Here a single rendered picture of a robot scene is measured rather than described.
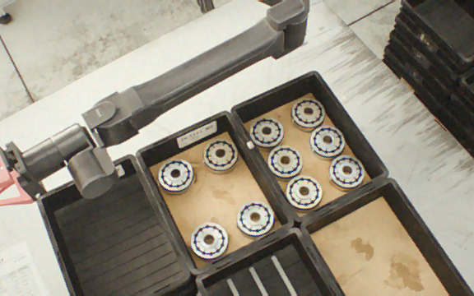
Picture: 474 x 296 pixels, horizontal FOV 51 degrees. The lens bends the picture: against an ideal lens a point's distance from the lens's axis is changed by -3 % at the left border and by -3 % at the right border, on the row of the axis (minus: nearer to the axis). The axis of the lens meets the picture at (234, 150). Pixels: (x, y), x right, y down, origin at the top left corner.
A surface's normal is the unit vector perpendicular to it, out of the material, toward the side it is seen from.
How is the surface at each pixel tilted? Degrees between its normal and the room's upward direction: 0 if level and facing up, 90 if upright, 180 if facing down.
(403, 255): 0
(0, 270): 0
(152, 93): 10
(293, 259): 0
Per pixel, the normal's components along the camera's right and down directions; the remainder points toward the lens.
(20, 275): -0.04, -0.45
